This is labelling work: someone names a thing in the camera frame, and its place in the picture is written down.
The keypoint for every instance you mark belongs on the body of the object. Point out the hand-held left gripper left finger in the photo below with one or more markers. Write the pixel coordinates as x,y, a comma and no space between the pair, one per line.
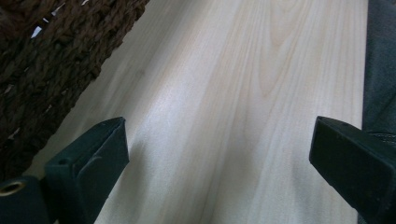
93,158

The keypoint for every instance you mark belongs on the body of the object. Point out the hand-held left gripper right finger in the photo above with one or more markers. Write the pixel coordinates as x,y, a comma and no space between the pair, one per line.
358,161

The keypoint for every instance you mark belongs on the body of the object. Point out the dark grey cloth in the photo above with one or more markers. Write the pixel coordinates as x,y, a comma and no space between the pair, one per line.
381,68

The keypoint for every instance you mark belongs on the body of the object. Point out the dark brown woven basket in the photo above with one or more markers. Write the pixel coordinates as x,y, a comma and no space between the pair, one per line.
53,68

